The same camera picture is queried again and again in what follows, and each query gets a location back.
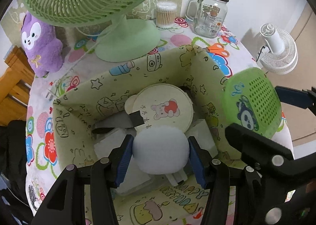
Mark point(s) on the white charger adapter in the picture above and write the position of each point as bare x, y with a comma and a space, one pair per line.
177, 178

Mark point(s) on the green perforated panda speaker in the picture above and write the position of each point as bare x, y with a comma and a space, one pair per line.
251, 101

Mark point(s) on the white round puff case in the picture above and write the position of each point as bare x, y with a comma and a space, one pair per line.
161, 150

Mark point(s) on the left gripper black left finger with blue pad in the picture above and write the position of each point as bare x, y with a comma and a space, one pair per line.
65, 201

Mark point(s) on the purple plush bunny toy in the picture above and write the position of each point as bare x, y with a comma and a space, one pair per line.
41, 46

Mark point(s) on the yellow cartoon fabric storage box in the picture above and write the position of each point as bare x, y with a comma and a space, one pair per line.
186, 86

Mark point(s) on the white clip fan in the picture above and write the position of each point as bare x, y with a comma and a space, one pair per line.
279, 53

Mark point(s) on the green desk fan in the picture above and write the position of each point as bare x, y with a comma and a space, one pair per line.
124, 40

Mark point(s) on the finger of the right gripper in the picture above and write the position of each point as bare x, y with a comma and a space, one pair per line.
305, 99
254, 143

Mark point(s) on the orange scissors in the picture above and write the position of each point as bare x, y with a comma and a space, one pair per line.
217, 49

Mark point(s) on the black key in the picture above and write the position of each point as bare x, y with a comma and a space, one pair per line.
118, 120

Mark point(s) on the clear plastic case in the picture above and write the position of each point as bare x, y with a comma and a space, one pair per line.
126, 175

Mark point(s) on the floral tablecloth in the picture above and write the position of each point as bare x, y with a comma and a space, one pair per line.
160, 202

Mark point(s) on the cream round bear compact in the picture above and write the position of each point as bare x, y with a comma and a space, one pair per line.
162, 104

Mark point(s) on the wooden chair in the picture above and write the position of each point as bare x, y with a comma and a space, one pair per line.
16, 84

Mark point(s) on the white fan power plug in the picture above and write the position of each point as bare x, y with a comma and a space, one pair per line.
51, 94

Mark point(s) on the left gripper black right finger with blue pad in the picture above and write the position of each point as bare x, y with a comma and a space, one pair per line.
212, 175

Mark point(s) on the glass mug jar green lid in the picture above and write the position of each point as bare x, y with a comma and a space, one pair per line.
207, 16

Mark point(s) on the cotton swab container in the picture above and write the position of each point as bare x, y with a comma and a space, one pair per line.
165, 14

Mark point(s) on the black clothing on chair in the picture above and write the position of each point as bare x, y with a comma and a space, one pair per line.
14, 204

